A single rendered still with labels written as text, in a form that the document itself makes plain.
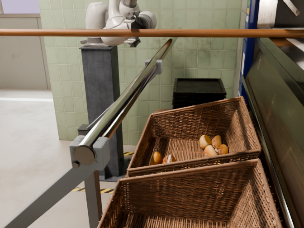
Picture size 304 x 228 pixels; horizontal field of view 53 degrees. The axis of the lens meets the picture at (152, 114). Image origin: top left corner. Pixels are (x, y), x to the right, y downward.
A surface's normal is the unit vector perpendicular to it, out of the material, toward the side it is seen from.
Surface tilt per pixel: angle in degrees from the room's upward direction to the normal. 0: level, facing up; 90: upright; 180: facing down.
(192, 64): 90
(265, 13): 90
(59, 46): 90
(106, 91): 90
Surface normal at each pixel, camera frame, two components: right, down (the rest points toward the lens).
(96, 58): -0.11, 0.39
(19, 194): -0.01, -0.92
